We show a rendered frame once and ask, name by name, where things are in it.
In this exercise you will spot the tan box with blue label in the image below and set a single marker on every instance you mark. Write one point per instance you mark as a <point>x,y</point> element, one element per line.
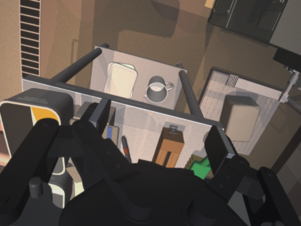
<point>112,134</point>

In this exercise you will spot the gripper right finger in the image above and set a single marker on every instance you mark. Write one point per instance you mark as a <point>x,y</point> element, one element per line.
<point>217,150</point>

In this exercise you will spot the dark cream-edged machine housing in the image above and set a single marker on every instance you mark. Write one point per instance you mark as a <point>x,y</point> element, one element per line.
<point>16,117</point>

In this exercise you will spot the green block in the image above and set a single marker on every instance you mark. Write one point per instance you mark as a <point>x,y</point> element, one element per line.
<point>200,168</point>

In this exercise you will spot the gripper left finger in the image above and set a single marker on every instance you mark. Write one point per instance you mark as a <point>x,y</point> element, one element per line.
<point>98,117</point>

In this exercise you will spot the beige sack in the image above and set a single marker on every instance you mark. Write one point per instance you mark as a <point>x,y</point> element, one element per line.
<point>239,117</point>

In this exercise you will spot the dark grey cabinet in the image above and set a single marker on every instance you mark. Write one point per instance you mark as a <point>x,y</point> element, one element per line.
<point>244,16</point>

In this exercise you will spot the orange-brown box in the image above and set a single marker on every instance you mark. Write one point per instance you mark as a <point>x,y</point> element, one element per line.
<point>168,148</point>

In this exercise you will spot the dark vent grille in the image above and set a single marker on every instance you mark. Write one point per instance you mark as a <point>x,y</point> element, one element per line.
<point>30,37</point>

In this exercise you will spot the dark pen with red band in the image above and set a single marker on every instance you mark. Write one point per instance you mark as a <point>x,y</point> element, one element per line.
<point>126,148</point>

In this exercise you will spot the cream plastic tub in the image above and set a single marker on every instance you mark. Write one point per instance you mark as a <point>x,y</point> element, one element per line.
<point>121,80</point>

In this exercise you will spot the grey spring pipe fitting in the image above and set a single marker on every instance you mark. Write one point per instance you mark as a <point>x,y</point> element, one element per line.
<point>292,81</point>

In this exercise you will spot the grey mug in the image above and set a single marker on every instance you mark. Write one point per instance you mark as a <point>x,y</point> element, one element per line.
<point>156,93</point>

